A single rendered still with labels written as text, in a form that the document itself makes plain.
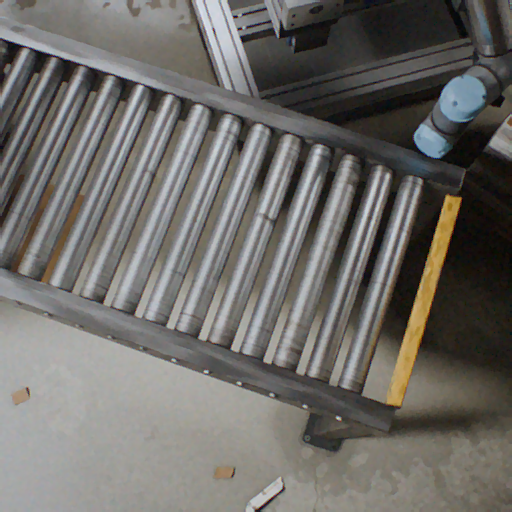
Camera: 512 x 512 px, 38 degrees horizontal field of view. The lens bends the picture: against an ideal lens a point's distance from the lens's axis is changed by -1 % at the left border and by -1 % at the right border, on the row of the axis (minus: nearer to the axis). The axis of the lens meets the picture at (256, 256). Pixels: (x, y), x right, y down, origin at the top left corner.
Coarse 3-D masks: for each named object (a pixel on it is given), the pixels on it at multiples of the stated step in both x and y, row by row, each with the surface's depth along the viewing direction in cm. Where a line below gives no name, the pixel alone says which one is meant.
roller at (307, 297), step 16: (352, 160) 149; (336, 176) 149; (352, 176) 148; (336, 192) 147; (352, 192) 148; (336, 208) 146; (320, 224) 146; (336, 224) 145; (320, 240) 144; (336, 240) 145; (320, 256) 143; (304, 272) 143; (320, 272) 143; (304, 288) 142; (320, 288) 142; (304, 304) 141; (288, 320) 141; (304, 320) 140; (288, 336) 139; (304, 336) 140; (288, 352) 138; (288, 368) 138
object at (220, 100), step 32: (0, 32) 154; (32, 32) 154; (96, 64) 152; (128, 64) 153; (128, 96) 160; (160, 96) 154; (192, 96) 151; (224, 96) 151; (288, 128) 150; (320, 128) 150; (384, 160) 149; (416, 160) 149; (448, 192) 150
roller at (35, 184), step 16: (80, 80) 151; (64, 96) 151; (80, 96) 151; (64, 112) 149; (80, 112) 152; (48, 128) 149; (64, 128) 149; (48, 144) 147; (64, 144) 149; (32, 160) 147; (48, 160) 147; (32, 176) 146; (48, 176) 147; (32, 192) 145; (16, 208) 144; (32, 208) 145; (16, 224) 143; (0, 240) 142; (16, 240) 143; (0, 256) 141; (16, 256) 144
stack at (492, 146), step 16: (496, 144) 182; (496, 160) 189; (464, 176) 208; (480, 176) 202; (496, 176) 196; (480, 192) 208; (496, 192) 203; (464, 208) 221; (496, 208) 209; (464, 224) 230; (480, 224) 223; (496, 224) 216; (496, 240) 227
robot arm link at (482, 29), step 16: (464, 0) 130; (480, 0) 127; (496, 0) 127; (480, 16) 129; (496, 16) 129; (480, 32) 132; (496, 32) 131; (480, 48) 135; (496, 48) 133; (480, 64) 136; (496, 64) 135
